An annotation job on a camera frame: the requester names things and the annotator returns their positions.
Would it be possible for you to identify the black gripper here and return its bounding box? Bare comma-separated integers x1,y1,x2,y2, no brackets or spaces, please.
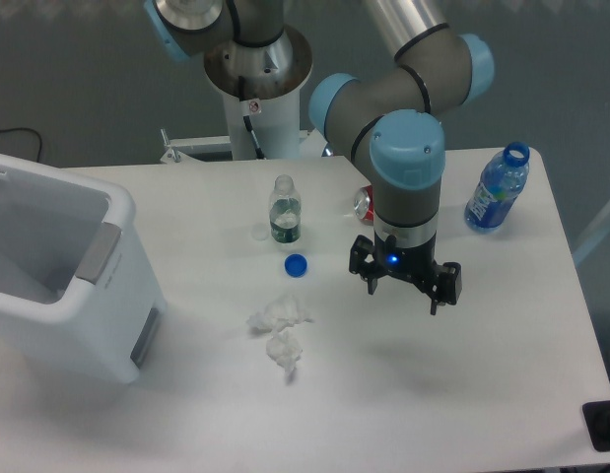
349,235,462,315

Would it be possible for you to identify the white paper ball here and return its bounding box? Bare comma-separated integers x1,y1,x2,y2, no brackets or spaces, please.
246,294,313,380

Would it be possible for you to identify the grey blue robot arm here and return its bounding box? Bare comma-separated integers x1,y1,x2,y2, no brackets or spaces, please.
144,1,495,307

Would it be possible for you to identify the crushed red soda can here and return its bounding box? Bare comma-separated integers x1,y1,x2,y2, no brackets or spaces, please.
353,185,373,226

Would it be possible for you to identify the blue bottle cap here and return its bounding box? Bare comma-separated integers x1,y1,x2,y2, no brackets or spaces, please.
284,253,308,278

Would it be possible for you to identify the blue plastic water bottle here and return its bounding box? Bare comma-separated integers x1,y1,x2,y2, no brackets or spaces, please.
464,142,530,234

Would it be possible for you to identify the clear green-label plastic bottle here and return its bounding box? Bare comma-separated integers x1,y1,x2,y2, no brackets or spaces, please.
269,174,302,243

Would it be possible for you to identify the white bottle cap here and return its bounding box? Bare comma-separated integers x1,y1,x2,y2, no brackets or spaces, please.
250,225,268,241

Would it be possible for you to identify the black device at edge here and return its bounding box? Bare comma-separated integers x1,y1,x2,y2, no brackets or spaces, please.
582,400,610,452

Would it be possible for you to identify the white plastic trash bin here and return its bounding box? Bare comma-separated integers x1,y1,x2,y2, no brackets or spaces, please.
0,154,167,383

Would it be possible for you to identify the black cable on pedestal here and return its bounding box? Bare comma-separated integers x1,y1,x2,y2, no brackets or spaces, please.
237,75,264,160

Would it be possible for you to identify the white frame at right edge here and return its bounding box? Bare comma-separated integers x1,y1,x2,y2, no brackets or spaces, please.
572,199,610,267

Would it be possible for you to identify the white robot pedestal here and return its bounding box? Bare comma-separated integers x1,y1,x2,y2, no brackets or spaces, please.
204,25,312,161

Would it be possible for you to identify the black cable on floor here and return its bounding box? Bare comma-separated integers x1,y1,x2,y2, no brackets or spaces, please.
0,127,43,163

